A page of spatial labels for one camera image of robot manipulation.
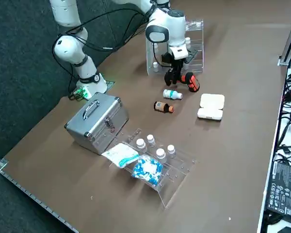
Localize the small clear packet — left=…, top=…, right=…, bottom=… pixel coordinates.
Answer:
left=185, top=20, right=203, bottom=32

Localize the clear acrylic tiered shelf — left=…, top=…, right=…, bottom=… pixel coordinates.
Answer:
left=145, top=18, right=205, bottom=77

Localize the black labelled power adapter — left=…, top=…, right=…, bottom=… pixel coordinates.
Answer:
left=266, top=160, right=291, bottom=216

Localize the white plastic pill box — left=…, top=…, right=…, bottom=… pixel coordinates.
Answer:
left=197, top=93, right=226, bottom=121

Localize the metal post bracket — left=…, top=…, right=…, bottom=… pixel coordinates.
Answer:
left=277, top=55, right=291, bottom=67

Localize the bag of blue white capsules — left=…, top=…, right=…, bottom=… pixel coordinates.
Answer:
left=131, top=155, right=164, bottom=187

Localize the aluminium frame post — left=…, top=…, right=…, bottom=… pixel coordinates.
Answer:
left=280, top=0, right=291, bottom=64

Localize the white medicine bottle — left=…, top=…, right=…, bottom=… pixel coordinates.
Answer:
left=162, top=89, right=183, bottom=100

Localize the silver aluminium case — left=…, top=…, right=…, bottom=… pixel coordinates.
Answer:
left=64, top=92, right=129, bottom=156

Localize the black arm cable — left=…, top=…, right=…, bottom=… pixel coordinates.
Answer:
left=53, top=7, right=161, bottom=95

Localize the black wrist connector box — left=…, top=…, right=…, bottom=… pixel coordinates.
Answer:
left=161, top=53, right=173, bottom=67

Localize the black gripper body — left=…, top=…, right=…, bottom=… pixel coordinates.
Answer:
left=170, top=57, right=186, bottom=71

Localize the orange black barcode scanner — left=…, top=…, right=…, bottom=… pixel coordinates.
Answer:
left=164, top=68, right=200, bottom=93

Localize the white teal mask packet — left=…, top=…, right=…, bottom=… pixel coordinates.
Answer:
left=101, top=142, right=139, bottom=168

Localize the brown medicine bottle orange cap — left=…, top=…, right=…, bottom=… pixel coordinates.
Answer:
left=154, top=100, right=175, bottom=114

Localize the clear acrylic divided tray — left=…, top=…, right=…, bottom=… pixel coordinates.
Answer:
left=101, top=128, right=197, bottom=210

